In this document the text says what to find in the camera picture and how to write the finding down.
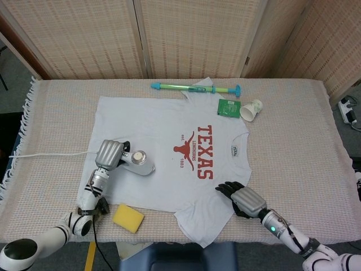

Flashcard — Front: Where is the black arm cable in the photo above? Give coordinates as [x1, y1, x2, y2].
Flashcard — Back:
[90, 208, 107, 271]

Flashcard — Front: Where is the wicker folding screen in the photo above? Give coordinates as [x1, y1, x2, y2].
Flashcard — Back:
[0, 0, 361, 98]

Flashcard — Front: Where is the blue padded seat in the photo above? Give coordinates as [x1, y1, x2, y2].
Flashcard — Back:
[118, 242, 236, 271]

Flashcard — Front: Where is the white Texas print T-shirt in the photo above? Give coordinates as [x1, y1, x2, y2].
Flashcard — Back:
[76, 76, 253, 249]

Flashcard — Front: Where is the white power strip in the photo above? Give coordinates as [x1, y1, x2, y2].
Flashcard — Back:
[338, 97, 359, 124]

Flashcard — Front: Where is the white handheld iron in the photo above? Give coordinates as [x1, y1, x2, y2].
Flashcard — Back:
[117, 149, 156, 176]

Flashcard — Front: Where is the thin white cable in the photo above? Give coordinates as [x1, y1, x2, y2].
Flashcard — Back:
[8, 151, 98, 160]

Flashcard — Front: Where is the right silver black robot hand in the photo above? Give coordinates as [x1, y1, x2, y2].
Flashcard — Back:
[215, 181, 268, 220]

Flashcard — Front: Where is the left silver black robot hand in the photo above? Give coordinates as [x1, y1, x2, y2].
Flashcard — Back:
[95, 139, 132, 170]

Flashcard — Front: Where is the beige woven table cloth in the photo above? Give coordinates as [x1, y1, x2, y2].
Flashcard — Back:
[0, 78, 361, 246]

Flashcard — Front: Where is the white paper sheet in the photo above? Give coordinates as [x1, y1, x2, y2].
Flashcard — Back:
[117, 242, 150, 260]

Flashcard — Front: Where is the glass jar with black lid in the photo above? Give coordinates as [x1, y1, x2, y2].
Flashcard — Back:
[77, 197, 110, 217]

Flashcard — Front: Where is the green blue water squirter toy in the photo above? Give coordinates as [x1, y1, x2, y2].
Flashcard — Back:
[150, 81, 243, 98]

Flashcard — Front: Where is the white paper cup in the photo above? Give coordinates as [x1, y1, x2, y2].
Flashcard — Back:
[239, 99, 263, 123]

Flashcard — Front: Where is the yellow sponge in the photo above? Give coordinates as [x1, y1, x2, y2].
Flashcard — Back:
[112, 203, 146, 234]

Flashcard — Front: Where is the green foil packet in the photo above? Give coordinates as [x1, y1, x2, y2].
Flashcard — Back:
[217, 98, 241, 118]

